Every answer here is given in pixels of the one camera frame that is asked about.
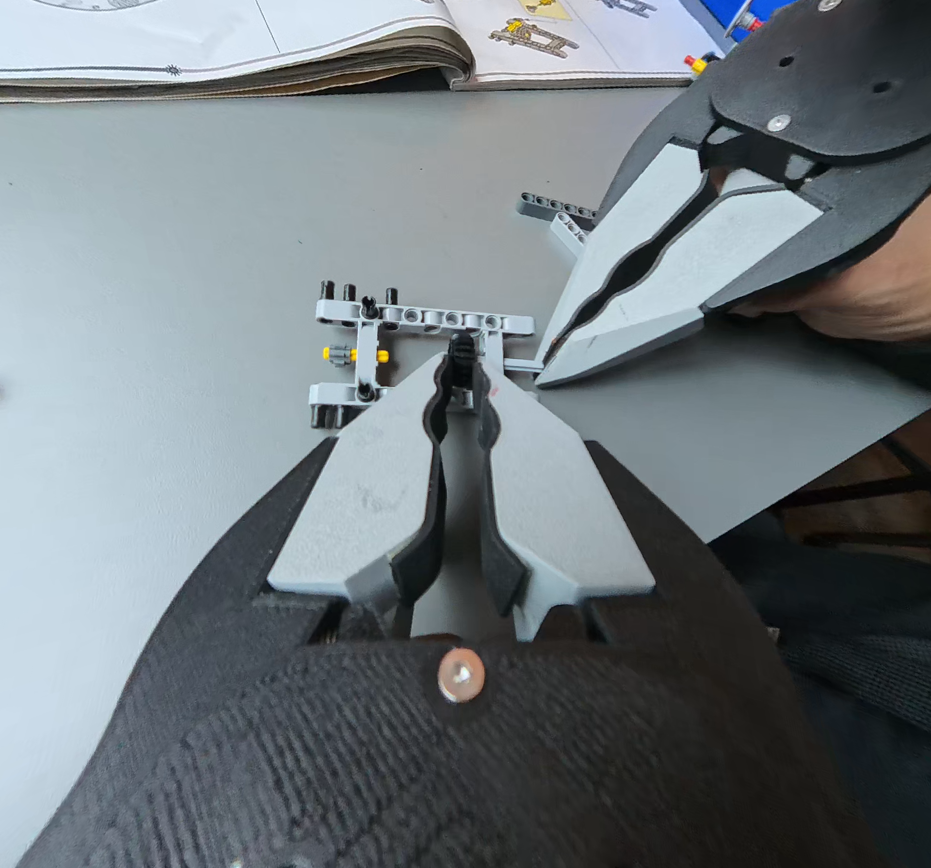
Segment black metal frame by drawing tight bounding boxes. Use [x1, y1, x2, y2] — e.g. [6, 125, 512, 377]
[774, 435, 931, 549]

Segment person's black clothing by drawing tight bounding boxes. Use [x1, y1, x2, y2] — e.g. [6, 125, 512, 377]
[713, 504, 931, 868]

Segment person's right hand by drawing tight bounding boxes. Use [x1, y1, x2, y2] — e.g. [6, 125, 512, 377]
[726, 193, 931, 344]

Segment short grey lego beam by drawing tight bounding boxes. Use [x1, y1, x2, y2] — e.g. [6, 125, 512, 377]
[549, 212, 594, 258]

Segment grey lego frame assembly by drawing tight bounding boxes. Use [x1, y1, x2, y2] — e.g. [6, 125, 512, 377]
[309, 277, 543, 431]

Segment long grey lego beam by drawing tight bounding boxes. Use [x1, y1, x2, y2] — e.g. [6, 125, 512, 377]
[518, 193, 599, 220]

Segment lego instruction booklet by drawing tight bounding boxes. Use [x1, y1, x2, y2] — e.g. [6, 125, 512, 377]
[0, 0, 717, 99]

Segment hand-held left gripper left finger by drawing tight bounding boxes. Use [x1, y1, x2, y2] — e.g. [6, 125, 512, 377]
[268, 353, 448, 638]

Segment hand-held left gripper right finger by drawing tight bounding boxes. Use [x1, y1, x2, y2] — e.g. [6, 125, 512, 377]
[469, 362, 657, 643]

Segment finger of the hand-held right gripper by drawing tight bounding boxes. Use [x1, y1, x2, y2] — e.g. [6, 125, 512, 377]
[537, 138, 717, 370]
[534, 170, 832, 390]

